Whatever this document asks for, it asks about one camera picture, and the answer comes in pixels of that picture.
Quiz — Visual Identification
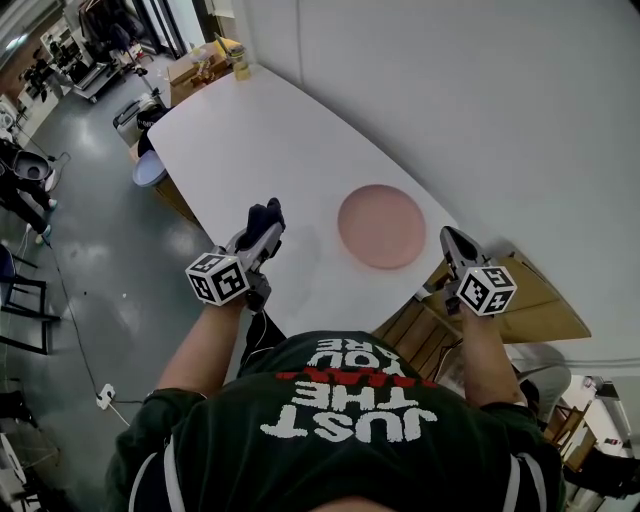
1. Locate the person's right forearm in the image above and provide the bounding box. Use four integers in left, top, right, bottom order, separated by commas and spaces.
458, 304, 526, 409

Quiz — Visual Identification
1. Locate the big pink plate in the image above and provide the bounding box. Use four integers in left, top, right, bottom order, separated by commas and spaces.
337, 184, 428, 271

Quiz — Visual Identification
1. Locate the grey suitcase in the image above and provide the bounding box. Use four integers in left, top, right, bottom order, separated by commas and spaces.
112, 92, 166, 146

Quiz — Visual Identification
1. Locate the black flat cart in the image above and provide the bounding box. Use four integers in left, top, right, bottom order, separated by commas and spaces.
74, 62, 126, 104

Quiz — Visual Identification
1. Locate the brown cardboard box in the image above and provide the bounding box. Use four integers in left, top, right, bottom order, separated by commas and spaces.
129, 144, 201, 226

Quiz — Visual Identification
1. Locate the large flat cardboard sheet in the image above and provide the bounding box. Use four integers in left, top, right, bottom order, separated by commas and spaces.
424, 249, 592, 345

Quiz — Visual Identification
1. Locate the person's left forearm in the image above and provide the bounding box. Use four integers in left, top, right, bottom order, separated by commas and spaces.
157, 299, 251, 396

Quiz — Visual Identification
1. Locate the grey armchair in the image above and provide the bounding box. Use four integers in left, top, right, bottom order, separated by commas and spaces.
509, 344, 572, 426

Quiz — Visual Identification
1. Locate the open cardboard box with clutter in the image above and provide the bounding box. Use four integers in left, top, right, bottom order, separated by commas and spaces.
167, 42, 236, 106

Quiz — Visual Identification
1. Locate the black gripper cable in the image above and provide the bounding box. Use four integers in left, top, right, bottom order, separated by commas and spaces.
434, 339, 464, 381
239, 309, 286, 371

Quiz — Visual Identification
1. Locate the wooden rack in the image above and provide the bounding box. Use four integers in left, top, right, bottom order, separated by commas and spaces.
544, 399, 599, 474

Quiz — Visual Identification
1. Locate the black floor cable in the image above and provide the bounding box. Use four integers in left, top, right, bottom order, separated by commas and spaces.
24, 224, 109, 396

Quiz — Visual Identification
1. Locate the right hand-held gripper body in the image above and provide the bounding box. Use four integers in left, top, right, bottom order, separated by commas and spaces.
423, 259, 518, 318

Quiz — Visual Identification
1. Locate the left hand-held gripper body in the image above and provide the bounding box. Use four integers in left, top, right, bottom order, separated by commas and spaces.
184, 245, 274, 314

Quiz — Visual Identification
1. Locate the black metal stool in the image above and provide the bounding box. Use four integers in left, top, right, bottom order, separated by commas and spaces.
0, 244, 61, 356

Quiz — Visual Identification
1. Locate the wooden slat pallet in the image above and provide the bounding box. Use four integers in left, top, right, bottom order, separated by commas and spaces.
372, 297, 464, 379

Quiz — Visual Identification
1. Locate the dark blue cloth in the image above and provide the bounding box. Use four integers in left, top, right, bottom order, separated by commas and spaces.
246, 197, 287, 251

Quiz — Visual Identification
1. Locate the person's dark green shirt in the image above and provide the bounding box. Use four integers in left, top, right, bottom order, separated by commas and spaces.
104, 329, 566, 512

